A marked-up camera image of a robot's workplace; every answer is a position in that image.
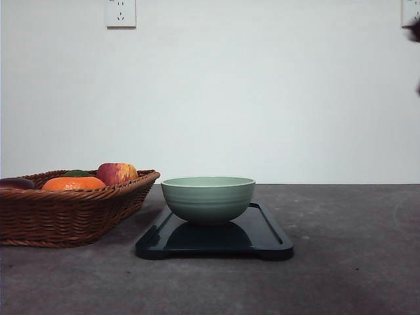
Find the white wall socket right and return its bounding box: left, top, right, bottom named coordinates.
left=400, top=0, right=420, bottom=32

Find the dark blue rectangular tray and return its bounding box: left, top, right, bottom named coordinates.
left=135, top=203, right=293, bottom=260

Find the dark green fruit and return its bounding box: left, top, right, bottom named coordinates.
left=62, top=169, right=91, bottom=177

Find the white wall socket left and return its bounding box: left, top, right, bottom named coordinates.
left=106, top=0, right=137, bottom=30

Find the white wall socket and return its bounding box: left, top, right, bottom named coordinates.
left=400, top=0, right=420, bottom=32
left=106, top=0, right=137, bottom=30

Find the red yellow apple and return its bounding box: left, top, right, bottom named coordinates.
left=90, top=163, right=138, bottom=185

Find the brown wicker basket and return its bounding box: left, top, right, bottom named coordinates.
left=0, top=169, right=161, bottom=247

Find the light green ceramic bowl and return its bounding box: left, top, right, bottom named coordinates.
left=161, top=177, right=256, bottom=224

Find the dark purple fruit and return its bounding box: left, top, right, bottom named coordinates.
left=0, top=178, right=35, bottom=190

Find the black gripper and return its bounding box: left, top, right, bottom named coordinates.
left=402, top=17, right=420, bottom=98

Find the orange tangerine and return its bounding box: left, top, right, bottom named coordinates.
left=42, top=177, right=106, bottom=191

